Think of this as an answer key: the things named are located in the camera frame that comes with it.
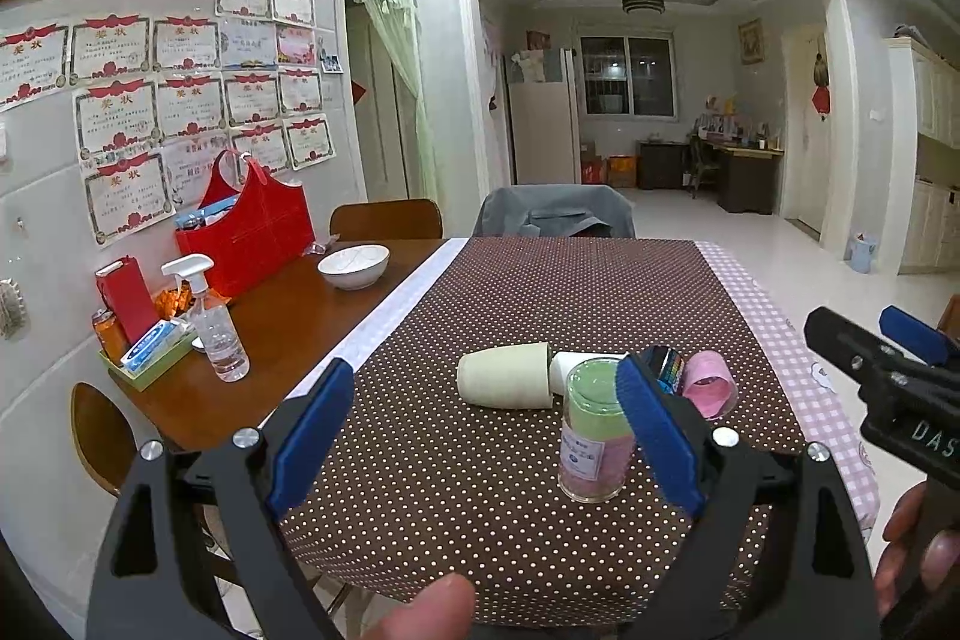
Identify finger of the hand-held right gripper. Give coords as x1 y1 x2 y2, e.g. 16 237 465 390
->
804 307 901 387
878 305 960 378

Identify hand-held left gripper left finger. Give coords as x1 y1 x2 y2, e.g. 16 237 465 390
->
86 357 355 640

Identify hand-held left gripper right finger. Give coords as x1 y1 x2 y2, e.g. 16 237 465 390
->
615 353 883 640

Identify green and pink clear cup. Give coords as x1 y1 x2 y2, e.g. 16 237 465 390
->
557 355 639 504

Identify dark patterned cup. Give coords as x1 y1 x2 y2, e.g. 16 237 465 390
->
643 345 688 398

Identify white cup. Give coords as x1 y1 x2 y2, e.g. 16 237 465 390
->
549 351 625 396

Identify cream cup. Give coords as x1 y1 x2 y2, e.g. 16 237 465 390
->
457 343 557 413

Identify person's right hand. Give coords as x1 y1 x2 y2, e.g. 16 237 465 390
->
875 482 960 620

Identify person's left hand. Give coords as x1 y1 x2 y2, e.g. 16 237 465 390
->
373 572 478 640

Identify pink checked tablecloth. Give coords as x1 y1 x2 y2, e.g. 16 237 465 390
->
694 239 880 545

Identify blue waste bin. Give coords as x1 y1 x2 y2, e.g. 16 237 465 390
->
849 233 880 274

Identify wooden table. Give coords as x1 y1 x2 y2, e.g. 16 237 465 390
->
109 237 449 453

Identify clear spray bottle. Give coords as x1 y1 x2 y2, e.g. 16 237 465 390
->
160 254 250 383

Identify brown polka dot tablecloth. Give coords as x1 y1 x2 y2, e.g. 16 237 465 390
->
279 236 807 627

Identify green tray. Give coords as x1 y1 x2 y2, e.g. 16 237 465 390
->
98 329 197 393

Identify white bowl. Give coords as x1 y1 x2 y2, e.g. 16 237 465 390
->
317 243 391 292

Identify white kitchen cabinets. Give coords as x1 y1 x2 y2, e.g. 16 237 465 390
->
887 37 960 275

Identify blue and white box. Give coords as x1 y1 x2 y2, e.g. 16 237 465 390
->
120 319 181 375

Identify orange snack packet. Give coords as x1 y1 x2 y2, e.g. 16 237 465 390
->
152 284 200 320

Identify dark wooden desk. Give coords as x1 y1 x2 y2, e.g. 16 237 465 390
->
691 131 785 215

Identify red felt bag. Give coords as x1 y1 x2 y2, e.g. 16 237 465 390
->
175 149 316 300

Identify desk chair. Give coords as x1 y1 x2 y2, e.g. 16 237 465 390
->
690 137 722 199

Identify red box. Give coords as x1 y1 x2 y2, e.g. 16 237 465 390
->
94 256 162 345

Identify orange can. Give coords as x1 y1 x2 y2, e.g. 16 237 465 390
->
91 308 127 362

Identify chair with grey jacket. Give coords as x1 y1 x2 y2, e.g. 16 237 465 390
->
472 183 637 240

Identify dark low cabinet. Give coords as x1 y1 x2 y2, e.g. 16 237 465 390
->
637 140 691 190

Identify red hanging decoration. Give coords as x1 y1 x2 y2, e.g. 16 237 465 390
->
810 31 832 122

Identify red and orange boxes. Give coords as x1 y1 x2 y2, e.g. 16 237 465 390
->
580 154 638 188

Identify window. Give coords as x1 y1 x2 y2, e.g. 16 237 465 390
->
579 35 677 116

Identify white refrigerator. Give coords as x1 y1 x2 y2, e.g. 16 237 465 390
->
506 47 580 187

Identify group of award certificates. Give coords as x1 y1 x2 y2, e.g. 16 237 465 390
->
0 0 336 248

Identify green door curtain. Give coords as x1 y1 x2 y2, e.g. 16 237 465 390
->
342 0 439 202

